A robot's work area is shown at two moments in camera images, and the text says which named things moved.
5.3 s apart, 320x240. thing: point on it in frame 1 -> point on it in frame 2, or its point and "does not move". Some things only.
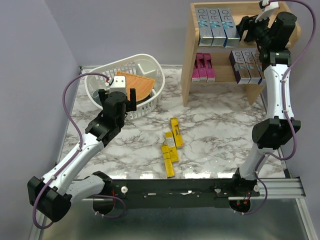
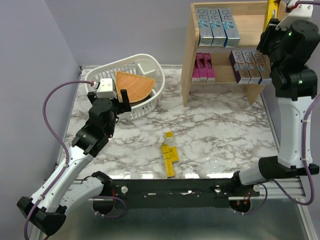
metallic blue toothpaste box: [219, 36] does not move
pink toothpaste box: [202, 67] does not move
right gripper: [249, 23] -> [271, 31]
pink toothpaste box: [208, 63] does not move
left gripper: [131, 104] -> [124, 106]
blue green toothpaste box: [205, 37] does not move
